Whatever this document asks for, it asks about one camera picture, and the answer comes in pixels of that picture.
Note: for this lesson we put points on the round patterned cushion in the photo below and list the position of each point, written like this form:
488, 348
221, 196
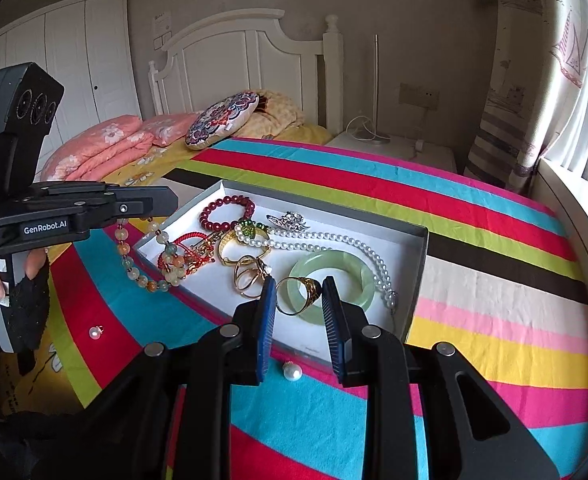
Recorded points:
218, 120

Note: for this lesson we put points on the grey cardboard jewelry tray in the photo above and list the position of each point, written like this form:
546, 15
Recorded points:
208, 290

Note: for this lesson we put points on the pink floral quilt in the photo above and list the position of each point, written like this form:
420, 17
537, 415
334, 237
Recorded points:
98, 145

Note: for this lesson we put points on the white nightstand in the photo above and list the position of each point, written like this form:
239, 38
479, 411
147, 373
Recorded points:
424, 160

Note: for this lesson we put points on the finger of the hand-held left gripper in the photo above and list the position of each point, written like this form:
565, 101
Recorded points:
123, 210
163, 200

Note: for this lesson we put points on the striped colourful blanket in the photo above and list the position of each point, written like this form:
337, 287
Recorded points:
474, 240

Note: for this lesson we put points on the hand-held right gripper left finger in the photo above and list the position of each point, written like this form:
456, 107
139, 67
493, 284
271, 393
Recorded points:
266, 320

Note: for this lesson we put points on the pearl earring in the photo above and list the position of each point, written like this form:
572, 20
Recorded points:
93, 333
290, 371

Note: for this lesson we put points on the pink floral pillow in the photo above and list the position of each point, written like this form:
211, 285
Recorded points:
171, 127

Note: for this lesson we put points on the white wall panel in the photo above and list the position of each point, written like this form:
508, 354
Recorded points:
162, 27

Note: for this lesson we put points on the white wardrobe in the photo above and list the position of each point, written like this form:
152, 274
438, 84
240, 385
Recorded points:
73, 60

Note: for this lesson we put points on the white wooden headboard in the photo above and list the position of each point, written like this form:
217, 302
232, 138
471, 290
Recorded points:
223, 55

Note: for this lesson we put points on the printed curtain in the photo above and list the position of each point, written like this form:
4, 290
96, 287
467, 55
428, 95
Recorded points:
524, 85

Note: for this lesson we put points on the green jade bangle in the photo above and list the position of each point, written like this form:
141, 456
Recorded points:
356, 261

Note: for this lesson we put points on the green gem pendant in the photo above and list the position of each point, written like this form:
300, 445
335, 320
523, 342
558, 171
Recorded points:
248, 231

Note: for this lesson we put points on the gold interlocked rings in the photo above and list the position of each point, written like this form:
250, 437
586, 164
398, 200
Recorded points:
240, 274

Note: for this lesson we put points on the white windowsill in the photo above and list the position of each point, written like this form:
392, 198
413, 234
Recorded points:
574, 220

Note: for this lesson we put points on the gold bangle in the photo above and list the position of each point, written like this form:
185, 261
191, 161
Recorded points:
223, 253

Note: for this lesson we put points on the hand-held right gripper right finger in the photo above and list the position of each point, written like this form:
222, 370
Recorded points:
333, 320

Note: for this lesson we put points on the wall socket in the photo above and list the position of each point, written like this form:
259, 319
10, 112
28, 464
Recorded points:
418, 96

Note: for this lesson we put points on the silver brooch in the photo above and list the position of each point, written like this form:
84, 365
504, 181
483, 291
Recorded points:
289, 221

